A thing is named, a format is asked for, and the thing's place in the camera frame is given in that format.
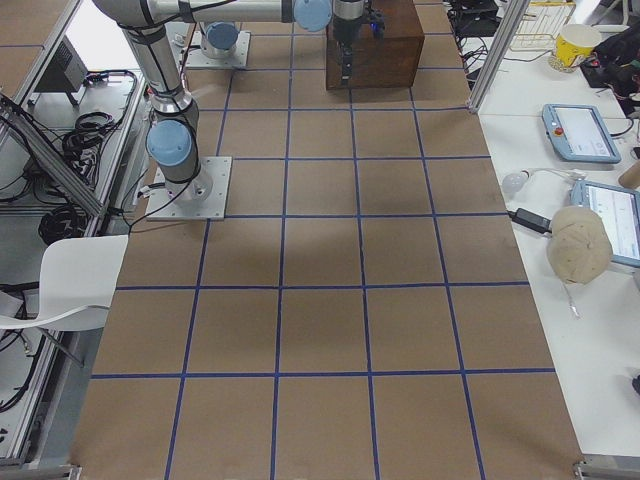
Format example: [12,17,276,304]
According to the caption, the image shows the black power adapter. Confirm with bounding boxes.
[508,208,551,234]

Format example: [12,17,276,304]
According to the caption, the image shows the dark wooden drawer cabinet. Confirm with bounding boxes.
[325,1,424,90]

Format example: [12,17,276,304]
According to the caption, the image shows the teach pendant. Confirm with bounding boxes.
[541,104,621,164]
[570,180,639,268]

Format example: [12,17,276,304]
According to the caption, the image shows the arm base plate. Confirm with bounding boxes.
[169,30,251,70]
[145,156,232,221]

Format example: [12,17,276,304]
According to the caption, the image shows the white light bulb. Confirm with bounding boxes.
[501,170,533,196]

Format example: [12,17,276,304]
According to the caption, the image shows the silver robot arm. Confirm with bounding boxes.
[159,1,369,85]
[95,1,213,205]

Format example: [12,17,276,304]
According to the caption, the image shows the near teach pendant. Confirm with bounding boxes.
[570,180,639,268]

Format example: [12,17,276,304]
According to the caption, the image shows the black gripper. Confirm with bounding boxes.
[332,15,361,87]

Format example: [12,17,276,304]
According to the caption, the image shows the beige cap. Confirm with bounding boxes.
[547,206,613,284]

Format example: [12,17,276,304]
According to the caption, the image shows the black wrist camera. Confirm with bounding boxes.
[366,9,385,40]

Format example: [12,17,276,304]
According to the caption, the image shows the aluminium frame post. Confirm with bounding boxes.
[467,0,529,113]

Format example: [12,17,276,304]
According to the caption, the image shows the white chair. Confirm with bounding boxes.
[1,235,129,332]

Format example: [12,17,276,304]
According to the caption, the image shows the yellow paper cup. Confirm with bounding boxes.
[548,24,602,73]

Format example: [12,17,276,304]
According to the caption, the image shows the gold wire rack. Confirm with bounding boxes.
[510,1,576,52]

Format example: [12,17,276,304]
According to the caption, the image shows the far teach pendant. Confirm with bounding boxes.
[541,104,621,164]

